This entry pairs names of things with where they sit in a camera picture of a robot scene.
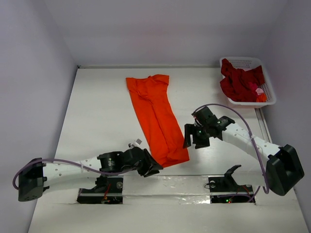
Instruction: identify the orange t shirt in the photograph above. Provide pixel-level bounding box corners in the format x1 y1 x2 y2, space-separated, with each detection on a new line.
126 74 190 167

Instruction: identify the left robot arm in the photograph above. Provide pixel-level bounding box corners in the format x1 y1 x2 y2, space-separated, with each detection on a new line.
13 147 163 202

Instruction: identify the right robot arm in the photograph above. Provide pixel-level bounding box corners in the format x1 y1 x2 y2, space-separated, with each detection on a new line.
183 104 305 196

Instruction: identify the dark red t shirt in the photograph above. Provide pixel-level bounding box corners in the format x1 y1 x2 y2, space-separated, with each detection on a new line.
220 59 265 102

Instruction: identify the small orange garment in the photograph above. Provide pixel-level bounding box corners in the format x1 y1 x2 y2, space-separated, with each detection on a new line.
256 93 267 102

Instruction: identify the pink garment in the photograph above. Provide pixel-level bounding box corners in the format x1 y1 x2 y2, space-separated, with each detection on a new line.
249 82 264 96

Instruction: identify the white plastic basket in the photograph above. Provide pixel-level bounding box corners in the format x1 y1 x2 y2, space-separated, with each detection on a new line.
219 56 276 108

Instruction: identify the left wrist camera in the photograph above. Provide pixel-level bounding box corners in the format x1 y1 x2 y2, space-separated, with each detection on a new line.
128 138 142 149

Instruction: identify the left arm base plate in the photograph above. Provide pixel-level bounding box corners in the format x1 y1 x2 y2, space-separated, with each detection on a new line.
77 176 123 204

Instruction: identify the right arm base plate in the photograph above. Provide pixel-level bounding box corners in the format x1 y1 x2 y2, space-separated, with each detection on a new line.
204 176 255 204

